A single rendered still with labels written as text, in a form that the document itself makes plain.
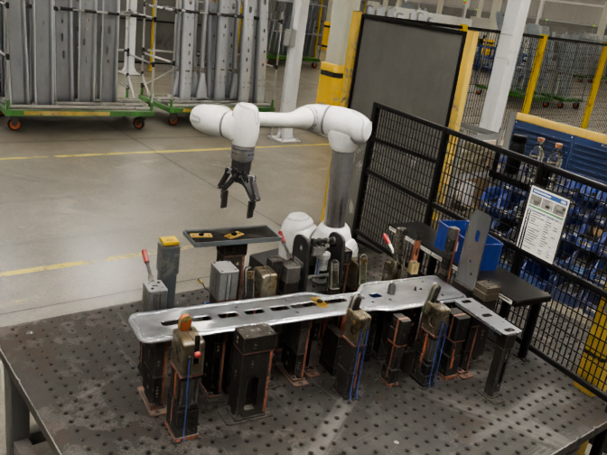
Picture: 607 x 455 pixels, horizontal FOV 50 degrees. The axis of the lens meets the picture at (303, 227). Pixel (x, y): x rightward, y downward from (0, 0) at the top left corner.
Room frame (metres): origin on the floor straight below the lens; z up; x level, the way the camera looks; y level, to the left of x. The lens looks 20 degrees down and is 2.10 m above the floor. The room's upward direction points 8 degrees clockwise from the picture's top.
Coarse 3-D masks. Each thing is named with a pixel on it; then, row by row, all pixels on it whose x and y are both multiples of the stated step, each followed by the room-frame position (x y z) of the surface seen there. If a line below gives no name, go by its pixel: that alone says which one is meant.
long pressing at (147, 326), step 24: (360, 288) 2.41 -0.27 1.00; (384, 288) 2.45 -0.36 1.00; (408, 288) 2.48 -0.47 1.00; (144, 312) 1.96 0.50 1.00; (168, 312) 1.99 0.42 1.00; (192, 312) 2.01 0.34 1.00; (216, 312) 2.04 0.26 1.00; (240, 312) 2.06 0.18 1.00; (264, 312) 2.09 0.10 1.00; (288, 312) 2.11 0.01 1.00; (312, 312) 2.14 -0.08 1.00; (336, 312) 2.18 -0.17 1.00; (144, 336) 1.81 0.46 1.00; (168, 336) 1.84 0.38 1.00
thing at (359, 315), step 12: (348, 312) 2.13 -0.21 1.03; (360, 312) 2.11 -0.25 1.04; (348, 324) 2.12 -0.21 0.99; (360, 324) 2.07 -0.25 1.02; (348, 336) 2.11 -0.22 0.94; (360, 336) 2.07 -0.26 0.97; (348, 348) 2.10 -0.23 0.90; (360, 348) 2.09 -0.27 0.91; (348, 360) 2.09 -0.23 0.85; (360, 360) 2.10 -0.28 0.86; (348, 372) 2.08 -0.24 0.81; (360, 372) 2.08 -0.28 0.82; (336, 384) 2.13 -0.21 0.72; (348, 384) 2.07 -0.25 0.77; (348, 396) 2.07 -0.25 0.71; (360, 396) 2.10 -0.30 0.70
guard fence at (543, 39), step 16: (352, 16) 5.62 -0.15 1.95; (384, 16) 5.81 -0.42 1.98; (496, 32) 6.84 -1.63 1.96; (544, 48) 7.41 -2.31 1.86; (576, 48) 7.89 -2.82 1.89; (480, 64) 6.77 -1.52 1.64; (592, 64) 8.18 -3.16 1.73; (528, 80) 7.37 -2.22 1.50; (560, 80) 7.78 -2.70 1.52; (480, 96) 6.85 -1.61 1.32; (528, 96) 7.39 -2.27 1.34; (592, 96) 8.30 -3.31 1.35; (528, 112) 7.48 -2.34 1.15; (576, 112) 8.16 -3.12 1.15; (592, 128) 8.47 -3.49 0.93
